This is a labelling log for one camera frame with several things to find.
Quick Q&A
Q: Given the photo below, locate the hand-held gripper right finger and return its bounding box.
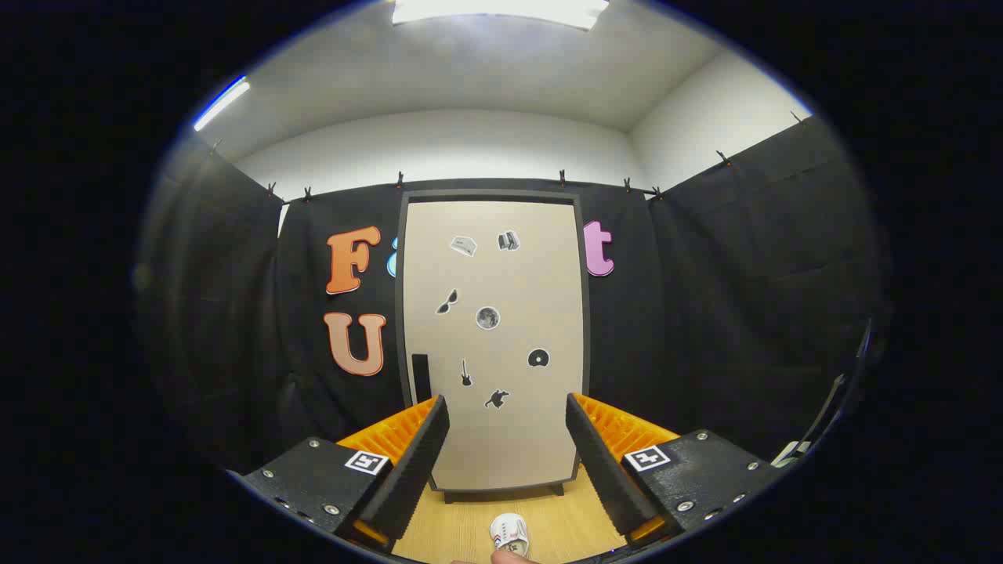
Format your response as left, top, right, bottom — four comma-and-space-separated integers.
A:
566, 392, 788, 549

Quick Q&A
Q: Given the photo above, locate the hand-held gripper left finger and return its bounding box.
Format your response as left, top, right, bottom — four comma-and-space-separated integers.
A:
227, 394, 451, 553

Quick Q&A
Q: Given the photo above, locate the beige shoe cabinet door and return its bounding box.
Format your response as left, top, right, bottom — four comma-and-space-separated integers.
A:
402, 200, 587, 493

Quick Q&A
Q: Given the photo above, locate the dark grey shoe cabinet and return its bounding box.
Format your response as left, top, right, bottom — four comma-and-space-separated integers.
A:
394, 188, 592, 504

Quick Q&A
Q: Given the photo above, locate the black backdrop cloth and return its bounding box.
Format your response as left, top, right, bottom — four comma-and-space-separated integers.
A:
137, 114, 890, 471

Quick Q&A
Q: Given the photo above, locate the narrow ceiling light strip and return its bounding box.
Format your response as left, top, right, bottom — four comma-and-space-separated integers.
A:
194, 76, 252, 132

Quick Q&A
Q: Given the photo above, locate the large ceiling light panel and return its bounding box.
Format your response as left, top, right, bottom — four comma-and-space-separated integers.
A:
392, 0, 610, 31

